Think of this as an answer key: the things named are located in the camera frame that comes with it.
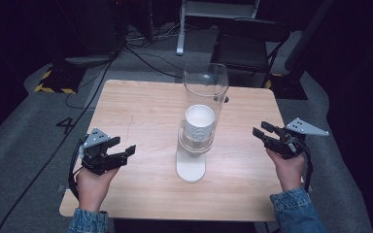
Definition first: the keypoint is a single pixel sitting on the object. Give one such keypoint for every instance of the black pole stand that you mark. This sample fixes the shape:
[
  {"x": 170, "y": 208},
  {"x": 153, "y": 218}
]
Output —
[{"x": 299, "y": 58}]

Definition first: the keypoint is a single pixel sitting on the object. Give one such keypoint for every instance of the person's right hand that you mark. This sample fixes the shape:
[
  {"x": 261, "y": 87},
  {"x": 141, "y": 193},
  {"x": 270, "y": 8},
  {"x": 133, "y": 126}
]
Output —
[{"x": 289, "y": 173}]

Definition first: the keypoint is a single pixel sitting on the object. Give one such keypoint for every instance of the person's left hand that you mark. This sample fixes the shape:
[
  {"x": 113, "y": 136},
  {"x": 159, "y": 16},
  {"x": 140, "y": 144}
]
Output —
[{"x": 92, "y": 191}]

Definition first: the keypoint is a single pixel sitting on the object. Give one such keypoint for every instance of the black stand with striped base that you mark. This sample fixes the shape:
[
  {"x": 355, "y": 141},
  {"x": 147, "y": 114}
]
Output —
[{"x": 61, "y": 79}]

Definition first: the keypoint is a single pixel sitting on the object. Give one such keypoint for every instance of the white paper cup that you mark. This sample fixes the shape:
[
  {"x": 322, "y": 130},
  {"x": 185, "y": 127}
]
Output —
[{"x": 198, "y": 127}]

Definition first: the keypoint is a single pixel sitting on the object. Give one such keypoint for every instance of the white desk frame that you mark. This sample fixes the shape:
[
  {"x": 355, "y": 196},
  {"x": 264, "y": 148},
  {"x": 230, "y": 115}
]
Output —
[{"x": 181, "y": 32}]

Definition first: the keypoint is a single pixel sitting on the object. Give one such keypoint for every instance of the clear tube cup dispenser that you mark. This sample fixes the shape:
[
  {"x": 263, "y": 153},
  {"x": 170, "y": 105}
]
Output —
[{"x": 191, "y": 168}]

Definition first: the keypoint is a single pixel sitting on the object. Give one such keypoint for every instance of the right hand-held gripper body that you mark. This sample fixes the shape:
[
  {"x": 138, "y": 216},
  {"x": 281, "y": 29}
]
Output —
[{"x": 286, "y": 145}]

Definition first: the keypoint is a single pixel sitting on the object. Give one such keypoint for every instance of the small black object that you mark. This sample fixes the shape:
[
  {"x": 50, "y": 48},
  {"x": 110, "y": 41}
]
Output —
[{"x": 226, "y": 99}]

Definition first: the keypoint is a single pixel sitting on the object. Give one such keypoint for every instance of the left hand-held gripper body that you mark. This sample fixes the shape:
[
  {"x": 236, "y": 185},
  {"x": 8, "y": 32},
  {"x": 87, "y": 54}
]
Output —
[{"x": 95, "y": 158}]

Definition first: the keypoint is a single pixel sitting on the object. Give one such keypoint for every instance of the black folding chair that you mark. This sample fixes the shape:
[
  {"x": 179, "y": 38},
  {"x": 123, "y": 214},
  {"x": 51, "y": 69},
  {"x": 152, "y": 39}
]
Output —
[{"x": 243, "y": 48}]

